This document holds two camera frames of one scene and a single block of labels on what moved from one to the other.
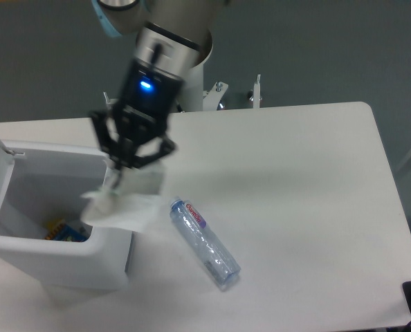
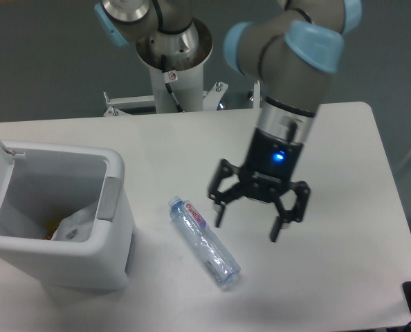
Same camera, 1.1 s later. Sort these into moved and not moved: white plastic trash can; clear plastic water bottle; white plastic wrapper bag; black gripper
Moved: black gripper; white plastic wrapper bag
Not moved: clear plastic water bottle; white plastic trash can
